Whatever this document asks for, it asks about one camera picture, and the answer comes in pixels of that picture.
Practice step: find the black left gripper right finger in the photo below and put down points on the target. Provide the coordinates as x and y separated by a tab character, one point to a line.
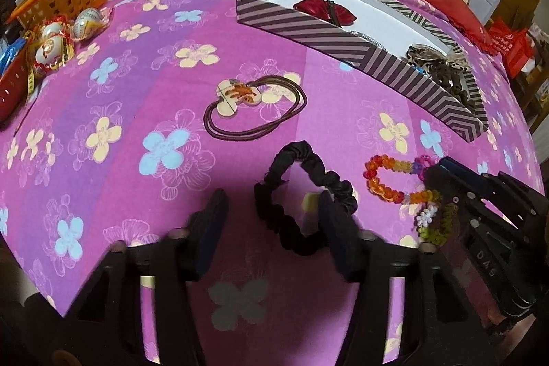
341	234

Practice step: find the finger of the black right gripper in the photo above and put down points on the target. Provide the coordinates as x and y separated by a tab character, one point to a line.
462	201
461	179

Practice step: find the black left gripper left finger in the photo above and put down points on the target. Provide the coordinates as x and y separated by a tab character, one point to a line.
205	228

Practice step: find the black fabric scrunchie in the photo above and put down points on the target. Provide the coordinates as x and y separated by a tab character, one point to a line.
274	215

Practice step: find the leopard print hair bow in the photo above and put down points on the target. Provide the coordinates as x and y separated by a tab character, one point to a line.
437	67

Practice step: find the red velvet hair bow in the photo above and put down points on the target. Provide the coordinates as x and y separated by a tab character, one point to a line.
328	11

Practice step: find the pink floral bed sheet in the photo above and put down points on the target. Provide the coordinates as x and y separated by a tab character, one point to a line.
115	149

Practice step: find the striped black white tray box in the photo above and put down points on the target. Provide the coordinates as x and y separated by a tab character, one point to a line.
376	44

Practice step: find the red paper bag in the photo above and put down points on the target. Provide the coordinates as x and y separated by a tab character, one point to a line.
515	47

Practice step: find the red cushion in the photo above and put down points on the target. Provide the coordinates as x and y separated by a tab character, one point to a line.
462	18

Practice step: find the lucky cat figurine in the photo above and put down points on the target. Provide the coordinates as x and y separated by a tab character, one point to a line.
55	46

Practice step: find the wrapped egg ornament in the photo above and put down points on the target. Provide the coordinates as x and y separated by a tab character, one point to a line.
90	22

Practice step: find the red plastic basket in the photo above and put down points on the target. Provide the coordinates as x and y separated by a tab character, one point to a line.
15	69

